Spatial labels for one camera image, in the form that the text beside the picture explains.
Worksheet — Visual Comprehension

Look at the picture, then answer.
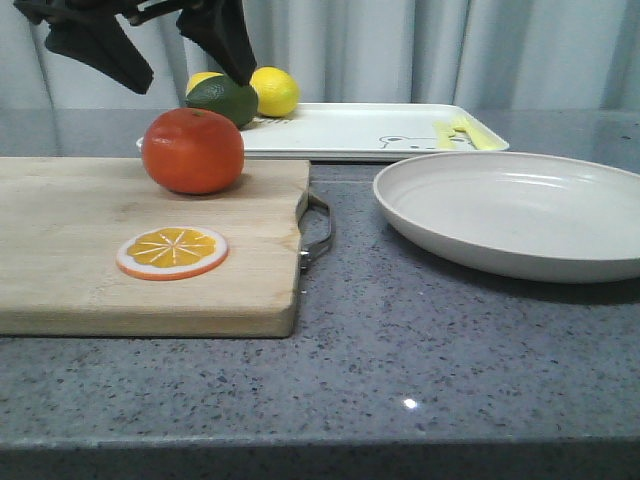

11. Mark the orange slice toy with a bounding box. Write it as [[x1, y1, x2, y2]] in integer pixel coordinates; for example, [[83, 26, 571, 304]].
[[116, 226, 229, 281]]

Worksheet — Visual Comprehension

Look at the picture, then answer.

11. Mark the white rectangular tray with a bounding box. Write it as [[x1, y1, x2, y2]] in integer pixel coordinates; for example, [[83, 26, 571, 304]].
[[135, 102, 511, 163]]

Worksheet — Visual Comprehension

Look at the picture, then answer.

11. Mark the grey curtain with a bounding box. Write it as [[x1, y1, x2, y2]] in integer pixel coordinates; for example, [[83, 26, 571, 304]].
[[1, 1, 639, 110]]

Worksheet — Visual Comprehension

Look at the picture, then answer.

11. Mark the wooden cutting board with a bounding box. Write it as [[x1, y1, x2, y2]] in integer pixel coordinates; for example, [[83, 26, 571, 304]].
[[1, 157, 310, 338]]

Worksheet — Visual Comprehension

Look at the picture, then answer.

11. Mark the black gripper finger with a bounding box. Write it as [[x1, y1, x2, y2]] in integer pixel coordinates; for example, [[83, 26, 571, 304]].
[[176, 0, 257, 86], [13, 1, 153, 94]]

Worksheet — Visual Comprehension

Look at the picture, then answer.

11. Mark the green lime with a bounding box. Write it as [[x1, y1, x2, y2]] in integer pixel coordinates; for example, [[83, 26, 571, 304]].
[[186, 74, 258, 128]]

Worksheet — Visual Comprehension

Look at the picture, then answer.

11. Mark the yellow lemon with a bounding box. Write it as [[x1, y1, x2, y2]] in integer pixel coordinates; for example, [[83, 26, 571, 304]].
[[250, 66, 300, 118], [185, 71, 224, 96]]

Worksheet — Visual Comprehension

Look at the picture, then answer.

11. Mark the whole orange fruit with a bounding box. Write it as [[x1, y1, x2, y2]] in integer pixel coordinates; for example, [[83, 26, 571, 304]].
[[141, 108, 244, 195]]

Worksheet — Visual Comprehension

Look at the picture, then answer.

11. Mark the yellow lemon right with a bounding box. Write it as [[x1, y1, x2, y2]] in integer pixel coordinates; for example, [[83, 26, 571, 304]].
[[250, 66, 300, 118]]

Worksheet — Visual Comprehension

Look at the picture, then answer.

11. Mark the beige round plate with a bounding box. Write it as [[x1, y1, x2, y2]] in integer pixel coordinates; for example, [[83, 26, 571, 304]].
[[373, 152, 639, 283]]

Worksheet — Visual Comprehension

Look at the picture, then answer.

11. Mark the yellow lemon left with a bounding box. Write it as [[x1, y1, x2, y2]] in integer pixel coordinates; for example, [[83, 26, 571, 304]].
[[185, 71, 224, 96]]

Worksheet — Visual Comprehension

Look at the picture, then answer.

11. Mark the yellow-green plastic fork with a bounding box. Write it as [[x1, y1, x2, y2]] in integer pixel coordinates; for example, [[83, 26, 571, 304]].
[[451, 116, 501, 150]]

